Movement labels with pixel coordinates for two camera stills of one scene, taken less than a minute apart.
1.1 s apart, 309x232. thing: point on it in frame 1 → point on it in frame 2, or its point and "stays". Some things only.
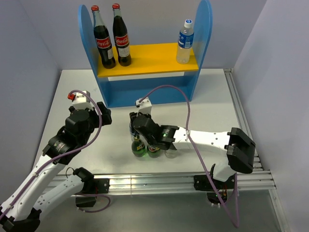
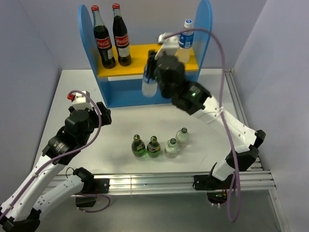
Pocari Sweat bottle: x=185 y=43 stays
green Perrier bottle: x=153 y=151 stays
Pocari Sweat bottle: x=132 y=131 → x=149 y=83
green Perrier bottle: x=138 y=147 stays
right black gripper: x=133 y=115 → x=151 y=57
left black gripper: x=106 y=119 stays
